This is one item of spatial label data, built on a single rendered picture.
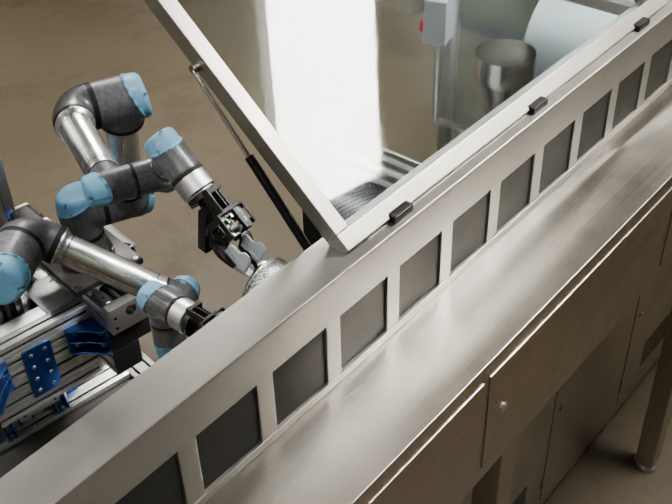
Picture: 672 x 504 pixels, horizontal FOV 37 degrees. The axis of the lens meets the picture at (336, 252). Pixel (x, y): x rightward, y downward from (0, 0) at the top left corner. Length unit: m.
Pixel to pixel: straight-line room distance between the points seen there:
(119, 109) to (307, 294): 1.17
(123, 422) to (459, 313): 0.68
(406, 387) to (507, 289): 0.30
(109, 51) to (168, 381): 4.73
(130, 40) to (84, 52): 0.28
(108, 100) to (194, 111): 2.78
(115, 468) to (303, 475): 0.32
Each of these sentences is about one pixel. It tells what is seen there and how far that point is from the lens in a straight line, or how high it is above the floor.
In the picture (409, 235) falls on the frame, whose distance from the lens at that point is 1.59.
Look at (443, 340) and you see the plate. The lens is 1.67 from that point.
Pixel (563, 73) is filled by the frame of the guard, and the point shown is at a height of 1.67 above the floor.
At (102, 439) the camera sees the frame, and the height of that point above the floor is 1.65.
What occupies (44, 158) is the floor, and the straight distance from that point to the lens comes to 5.05.
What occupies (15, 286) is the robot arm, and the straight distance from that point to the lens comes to 2.30.
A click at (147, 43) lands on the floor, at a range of 6.01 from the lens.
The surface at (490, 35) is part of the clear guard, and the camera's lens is 1.91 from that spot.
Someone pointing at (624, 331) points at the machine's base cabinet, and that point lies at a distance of 3.12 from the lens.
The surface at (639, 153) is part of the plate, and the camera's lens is 2.19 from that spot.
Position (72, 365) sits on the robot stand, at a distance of 3.03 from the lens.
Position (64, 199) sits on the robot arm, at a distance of 2.81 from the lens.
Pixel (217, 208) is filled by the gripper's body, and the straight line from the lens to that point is 2.05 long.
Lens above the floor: 2.58
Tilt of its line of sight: 38 degrees down
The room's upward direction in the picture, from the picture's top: 2 degrees counter-clockwise
